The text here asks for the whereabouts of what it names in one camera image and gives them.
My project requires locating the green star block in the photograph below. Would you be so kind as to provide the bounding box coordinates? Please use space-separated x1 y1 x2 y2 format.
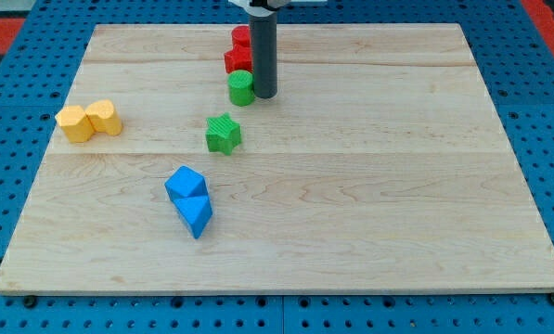
205 113 241 156

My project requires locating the red star block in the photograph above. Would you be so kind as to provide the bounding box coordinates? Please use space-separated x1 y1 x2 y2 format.
224 45 253 74

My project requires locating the blue triangle block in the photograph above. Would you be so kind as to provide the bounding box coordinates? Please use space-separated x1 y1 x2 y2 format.
173 195 213 239

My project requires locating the green cylinder block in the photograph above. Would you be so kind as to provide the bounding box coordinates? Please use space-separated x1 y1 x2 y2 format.
227 70 255 107

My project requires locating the blue cube block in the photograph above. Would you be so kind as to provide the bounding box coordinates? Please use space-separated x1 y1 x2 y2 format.
164 165 208 201

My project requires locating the light wooden board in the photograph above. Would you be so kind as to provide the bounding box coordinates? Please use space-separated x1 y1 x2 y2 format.
0 23 554 296

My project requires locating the red cylinder block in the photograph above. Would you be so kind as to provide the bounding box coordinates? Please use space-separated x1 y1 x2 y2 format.
231 25 251 47

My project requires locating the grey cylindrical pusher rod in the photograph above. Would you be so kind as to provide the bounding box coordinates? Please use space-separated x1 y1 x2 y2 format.
249 12 277 99

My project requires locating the yellow heart block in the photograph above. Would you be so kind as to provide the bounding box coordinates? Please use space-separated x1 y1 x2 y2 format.
85 99 122 135

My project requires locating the yellow hexagon block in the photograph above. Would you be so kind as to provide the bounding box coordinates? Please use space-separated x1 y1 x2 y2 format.
55 105 95 143

